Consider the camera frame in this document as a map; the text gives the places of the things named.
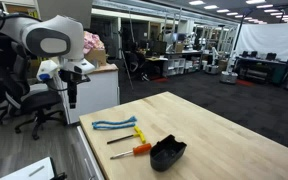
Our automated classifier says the black office chair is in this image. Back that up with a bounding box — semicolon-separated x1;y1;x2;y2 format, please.
0;43;66;141

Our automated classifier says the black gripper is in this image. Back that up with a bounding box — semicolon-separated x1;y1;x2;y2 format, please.
59;69;92;110

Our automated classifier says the dark desk with monitors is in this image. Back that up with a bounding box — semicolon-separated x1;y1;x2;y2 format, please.
234;50;288;85

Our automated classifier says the grey mobile robot base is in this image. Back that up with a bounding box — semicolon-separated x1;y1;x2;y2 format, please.
219;49;239;85

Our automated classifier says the white storage shelf unit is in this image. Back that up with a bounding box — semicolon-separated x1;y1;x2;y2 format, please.
163;57;187;77

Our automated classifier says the wooden desk with computers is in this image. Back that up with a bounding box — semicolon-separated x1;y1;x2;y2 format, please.
144;39;169;80

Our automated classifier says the white side cabinet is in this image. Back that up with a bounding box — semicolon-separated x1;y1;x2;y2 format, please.
61;64;121;125

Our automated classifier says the blue rope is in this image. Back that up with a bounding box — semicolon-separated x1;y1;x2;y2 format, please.
91;115;138;131

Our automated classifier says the orange handle screwdriver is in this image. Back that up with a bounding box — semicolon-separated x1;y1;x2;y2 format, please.
109;142;153;160

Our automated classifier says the white drawer cabinet under table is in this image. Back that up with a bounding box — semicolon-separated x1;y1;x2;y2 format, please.
76;124;106;180

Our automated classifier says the small brown cardboard box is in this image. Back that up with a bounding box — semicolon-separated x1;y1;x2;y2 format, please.
84;48;109;68

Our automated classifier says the white backdrop curtain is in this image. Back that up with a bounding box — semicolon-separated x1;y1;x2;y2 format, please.
235;22;288;65

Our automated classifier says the white flat device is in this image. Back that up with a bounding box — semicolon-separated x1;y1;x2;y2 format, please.
0;156;57;180

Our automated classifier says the small grey robot base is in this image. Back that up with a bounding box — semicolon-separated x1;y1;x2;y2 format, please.
204;46;220;75

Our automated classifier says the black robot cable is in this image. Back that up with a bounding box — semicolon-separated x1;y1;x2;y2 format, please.
0;12;44;25

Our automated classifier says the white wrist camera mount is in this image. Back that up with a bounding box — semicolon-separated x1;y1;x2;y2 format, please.
61;58;96;75

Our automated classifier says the black tripod stand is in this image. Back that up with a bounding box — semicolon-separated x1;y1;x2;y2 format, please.
118;30;135;91

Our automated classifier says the black plastic container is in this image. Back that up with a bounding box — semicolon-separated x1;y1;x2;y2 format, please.
149;134;188;173

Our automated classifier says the pink crumpled material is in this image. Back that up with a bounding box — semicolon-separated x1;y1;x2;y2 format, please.
82;31;105;55

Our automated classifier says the yellow T-handle hex key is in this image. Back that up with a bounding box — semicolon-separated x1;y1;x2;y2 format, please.
106;125;147;145

